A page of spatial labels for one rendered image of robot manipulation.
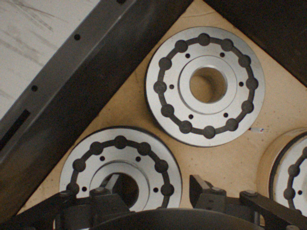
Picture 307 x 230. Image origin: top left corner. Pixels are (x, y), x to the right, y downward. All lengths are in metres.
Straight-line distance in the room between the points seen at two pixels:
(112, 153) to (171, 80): 0.08
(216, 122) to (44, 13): 0.33
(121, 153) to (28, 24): 0.30
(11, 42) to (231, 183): 0.38
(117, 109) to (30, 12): 0.27
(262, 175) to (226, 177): 0.03
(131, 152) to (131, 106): 0.05
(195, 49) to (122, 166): 0.11
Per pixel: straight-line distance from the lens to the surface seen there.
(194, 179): 0.16
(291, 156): 0.21
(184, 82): 0.17
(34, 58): 0.39
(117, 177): 0.16
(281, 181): 0.21
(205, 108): 0.17
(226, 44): 0.20
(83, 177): 0.18
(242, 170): 0.23
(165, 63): 0.18
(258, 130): 0.18
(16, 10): 0.44
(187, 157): 0.21
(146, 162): 0.17
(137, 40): 0.16
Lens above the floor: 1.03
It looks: 88 degrees down
